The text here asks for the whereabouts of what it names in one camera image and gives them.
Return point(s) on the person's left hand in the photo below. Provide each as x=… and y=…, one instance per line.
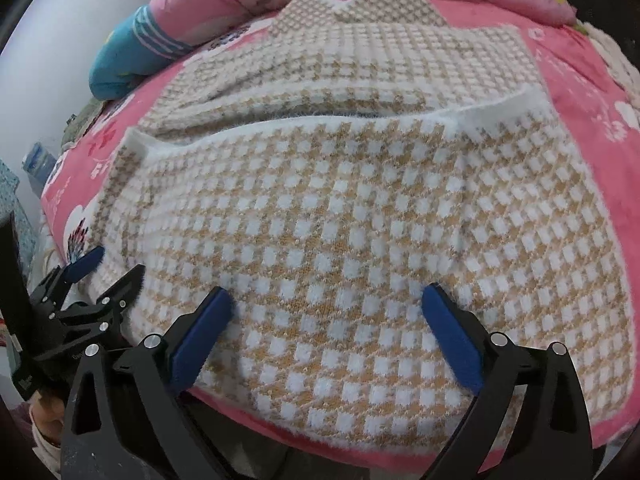
x=46, y=412

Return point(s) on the beige white checked knit sweater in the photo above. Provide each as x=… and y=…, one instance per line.
x=350, y=200

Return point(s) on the pink floral bed blanket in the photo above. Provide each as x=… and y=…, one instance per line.
x=575, y=125

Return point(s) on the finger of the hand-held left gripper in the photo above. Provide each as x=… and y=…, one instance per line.
x=122, y=290
x=82, y=266

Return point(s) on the teal striped pillow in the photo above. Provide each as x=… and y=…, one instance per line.
x=130, y=55

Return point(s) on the white fuzzy cloth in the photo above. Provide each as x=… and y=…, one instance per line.
x=615, y=57

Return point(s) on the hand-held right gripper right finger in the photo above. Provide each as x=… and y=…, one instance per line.
x=450, y=340

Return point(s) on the teal fuzzy cloth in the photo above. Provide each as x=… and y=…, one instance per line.
x=12, y=200

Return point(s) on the grey green cloth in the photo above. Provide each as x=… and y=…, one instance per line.
x=80, y=122

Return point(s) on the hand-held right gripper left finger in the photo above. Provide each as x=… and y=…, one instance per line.
x=205, y=335

